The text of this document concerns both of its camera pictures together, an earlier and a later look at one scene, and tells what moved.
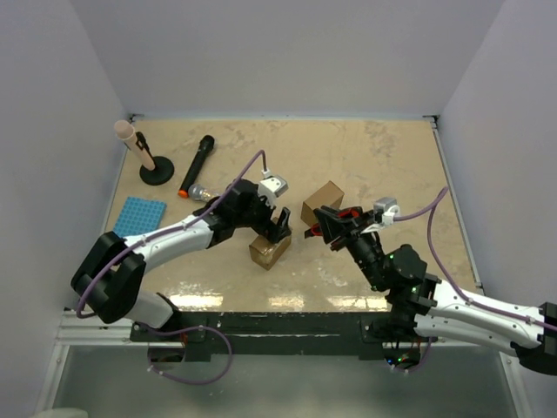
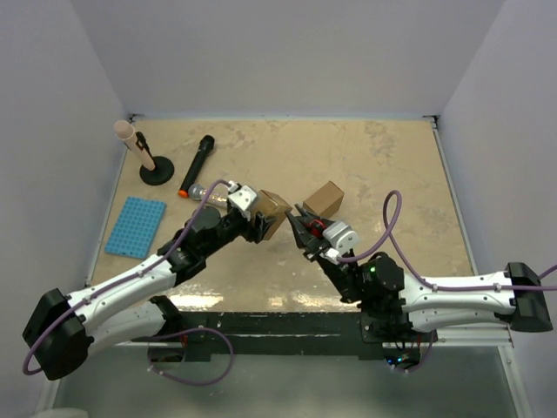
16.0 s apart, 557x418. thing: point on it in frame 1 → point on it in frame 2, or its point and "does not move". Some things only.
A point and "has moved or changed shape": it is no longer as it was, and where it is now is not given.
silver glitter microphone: (201, 192) does not move
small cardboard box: (327, 195) does not move
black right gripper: (334, 226) → (306, 240)
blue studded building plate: (139, 216) does not move
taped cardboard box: (265, 252) has moved or changed shape
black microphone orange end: (205, 145) does not move
